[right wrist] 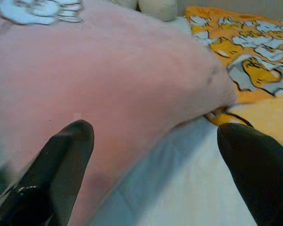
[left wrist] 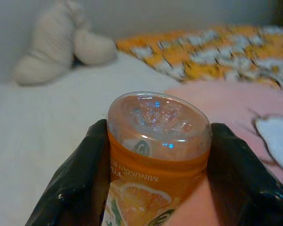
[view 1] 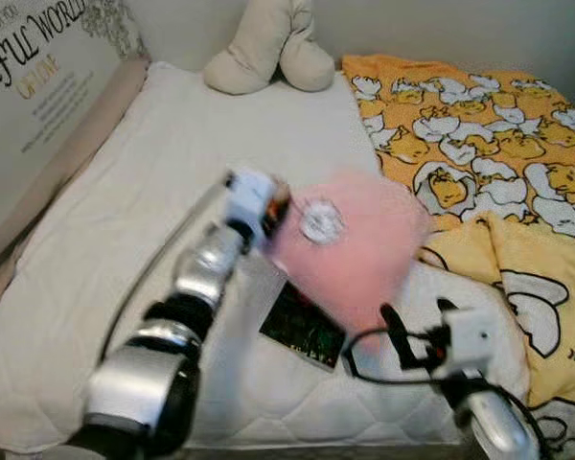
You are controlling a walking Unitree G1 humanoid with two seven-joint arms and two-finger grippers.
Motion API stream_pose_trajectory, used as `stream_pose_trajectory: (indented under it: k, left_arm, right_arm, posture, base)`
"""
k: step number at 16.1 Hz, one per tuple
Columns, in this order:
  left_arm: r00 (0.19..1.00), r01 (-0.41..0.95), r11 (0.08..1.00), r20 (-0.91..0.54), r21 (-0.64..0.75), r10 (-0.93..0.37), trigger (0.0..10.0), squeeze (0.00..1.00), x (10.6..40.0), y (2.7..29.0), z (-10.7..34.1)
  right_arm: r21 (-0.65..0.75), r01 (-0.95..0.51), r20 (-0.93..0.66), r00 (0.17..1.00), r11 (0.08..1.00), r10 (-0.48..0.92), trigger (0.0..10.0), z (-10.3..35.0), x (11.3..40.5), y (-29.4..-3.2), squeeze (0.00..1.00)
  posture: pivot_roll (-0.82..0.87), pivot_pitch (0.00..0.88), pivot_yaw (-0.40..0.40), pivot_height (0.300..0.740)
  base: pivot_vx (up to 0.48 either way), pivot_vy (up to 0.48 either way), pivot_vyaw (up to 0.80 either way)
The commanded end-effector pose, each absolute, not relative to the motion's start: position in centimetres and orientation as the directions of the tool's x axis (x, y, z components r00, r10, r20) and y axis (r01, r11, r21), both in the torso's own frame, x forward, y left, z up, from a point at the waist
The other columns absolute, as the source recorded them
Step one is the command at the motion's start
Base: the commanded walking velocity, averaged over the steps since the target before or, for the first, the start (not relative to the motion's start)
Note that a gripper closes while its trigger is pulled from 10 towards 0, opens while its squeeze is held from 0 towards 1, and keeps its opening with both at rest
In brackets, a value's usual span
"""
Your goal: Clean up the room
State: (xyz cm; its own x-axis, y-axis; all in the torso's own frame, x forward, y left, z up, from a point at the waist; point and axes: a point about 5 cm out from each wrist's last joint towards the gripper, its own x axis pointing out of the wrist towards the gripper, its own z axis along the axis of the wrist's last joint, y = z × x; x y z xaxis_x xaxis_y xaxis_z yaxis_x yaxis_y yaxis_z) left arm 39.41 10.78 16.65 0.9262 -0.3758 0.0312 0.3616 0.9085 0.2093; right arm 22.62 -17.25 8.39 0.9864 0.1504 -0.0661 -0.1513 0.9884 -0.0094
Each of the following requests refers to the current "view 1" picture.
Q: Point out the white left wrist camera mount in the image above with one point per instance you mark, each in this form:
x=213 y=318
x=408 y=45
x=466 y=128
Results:
x=247 y=196

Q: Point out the yellow duck print blanket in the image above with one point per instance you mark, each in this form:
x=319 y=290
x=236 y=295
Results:
x=498 y=144

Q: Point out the white quilted mattress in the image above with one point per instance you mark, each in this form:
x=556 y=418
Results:
x=172 y=163

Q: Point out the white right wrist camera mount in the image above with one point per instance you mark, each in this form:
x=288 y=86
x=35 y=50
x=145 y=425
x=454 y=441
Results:
x=470 y=340

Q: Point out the dark picture book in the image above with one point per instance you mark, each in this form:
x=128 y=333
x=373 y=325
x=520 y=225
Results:
x=302 y=331

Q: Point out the beige bed frame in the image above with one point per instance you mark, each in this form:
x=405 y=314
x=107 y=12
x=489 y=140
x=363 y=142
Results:
x=67 y=163

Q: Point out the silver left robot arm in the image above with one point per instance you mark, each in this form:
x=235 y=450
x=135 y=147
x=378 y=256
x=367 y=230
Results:
x=139 y=383

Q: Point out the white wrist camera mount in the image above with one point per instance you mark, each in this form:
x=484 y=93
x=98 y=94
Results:
x=470 y=340
x=247 y=196

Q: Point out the pink sheep print pillow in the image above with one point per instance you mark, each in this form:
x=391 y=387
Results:
x=364 y=249

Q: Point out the grey printed lettering headboard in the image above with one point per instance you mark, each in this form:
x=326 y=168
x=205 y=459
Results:
x=38 y=96

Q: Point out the beige plush toy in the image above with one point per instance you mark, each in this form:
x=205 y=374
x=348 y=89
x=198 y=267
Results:
x=268 y=48

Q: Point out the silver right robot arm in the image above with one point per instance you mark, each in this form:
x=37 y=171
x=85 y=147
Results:
x=494 y=422

